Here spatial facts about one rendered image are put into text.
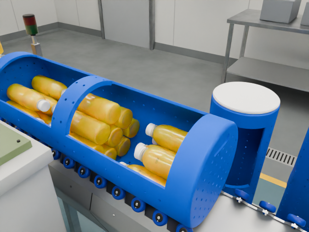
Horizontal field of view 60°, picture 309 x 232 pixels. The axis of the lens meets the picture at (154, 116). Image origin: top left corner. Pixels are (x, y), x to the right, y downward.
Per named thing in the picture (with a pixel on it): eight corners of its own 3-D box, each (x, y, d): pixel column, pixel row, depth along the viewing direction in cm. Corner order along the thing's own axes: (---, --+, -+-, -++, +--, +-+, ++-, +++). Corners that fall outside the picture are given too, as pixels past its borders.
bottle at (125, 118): (130, 105, 85) (89, 89, 95) (117, 122, 83) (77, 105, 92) (137, 117, 91) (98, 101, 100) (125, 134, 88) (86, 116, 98)
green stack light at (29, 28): (31, 35, 149) (28, 26, 146) (24, 33, 152) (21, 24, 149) (41, 32, 153) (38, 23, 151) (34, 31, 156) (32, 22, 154)
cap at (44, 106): (37, 110, 93) (40, 112, 92) (39, 99, 92) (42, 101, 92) (46, 111, 96) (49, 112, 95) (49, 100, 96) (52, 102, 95)
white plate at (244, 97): (209, 80, 128) (209, 83, 128) (217, 111, 104) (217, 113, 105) (268, 82, 126) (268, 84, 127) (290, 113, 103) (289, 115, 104)
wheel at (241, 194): (247, 200, 76) (249, 193, 76) (231, 192, 78) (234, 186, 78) (248, 201, 79) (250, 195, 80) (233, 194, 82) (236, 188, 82)
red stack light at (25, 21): (28, 26, 146) (26, 18, 144) (21, 24, 149) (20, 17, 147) (38, 23, 150) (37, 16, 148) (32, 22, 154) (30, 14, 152)
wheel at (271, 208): (274, 212, 72) (277, 205, 72) (258, 205, 74) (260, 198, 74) (274, 214, 76) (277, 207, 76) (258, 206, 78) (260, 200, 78)
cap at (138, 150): (142, 161, 74) (137, 159, 75) (148, 148, 74) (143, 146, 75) (135, 159, 70) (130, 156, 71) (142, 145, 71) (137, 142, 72)
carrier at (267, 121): (193, 204, 176) (197, 245, 152) (208, 82, 129) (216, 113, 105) (237, 206, 174) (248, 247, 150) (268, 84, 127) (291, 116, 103)
